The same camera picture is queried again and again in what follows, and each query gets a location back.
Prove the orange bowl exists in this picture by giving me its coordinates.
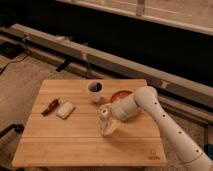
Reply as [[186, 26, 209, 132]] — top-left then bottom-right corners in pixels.
[[110, 89, 142, 118]]

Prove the black cable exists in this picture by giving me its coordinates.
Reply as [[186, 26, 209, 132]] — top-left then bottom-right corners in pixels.
[[0, 53, 31, 75]]

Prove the clear plastic bottle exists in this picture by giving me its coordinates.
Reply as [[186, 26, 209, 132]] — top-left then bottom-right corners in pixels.
[[99, 103, 121, 137]]

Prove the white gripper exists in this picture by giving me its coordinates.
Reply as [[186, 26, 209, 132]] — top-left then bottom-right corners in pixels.
[[111, 94, 140, 121]]

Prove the red chili pepper toy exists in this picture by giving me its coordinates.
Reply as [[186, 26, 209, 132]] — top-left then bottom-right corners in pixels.
[[42, 99, 59, 116]]

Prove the white rectangular sponge block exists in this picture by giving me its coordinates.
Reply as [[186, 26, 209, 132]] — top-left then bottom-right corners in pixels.
[[56, 102, 75, 119]]

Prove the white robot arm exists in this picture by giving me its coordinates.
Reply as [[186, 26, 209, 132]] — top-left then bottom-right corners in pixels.
[[111, 86, 213, 171]]

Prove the wooden table board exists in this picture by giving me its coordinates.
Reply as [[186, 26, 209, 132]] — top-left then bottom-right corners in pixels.
[[12, 80, 167, 167]]

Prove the white cup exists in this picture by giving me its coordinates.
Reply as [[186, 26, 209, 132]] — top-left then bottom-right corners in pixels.
[[87, 81, 103, 103]]

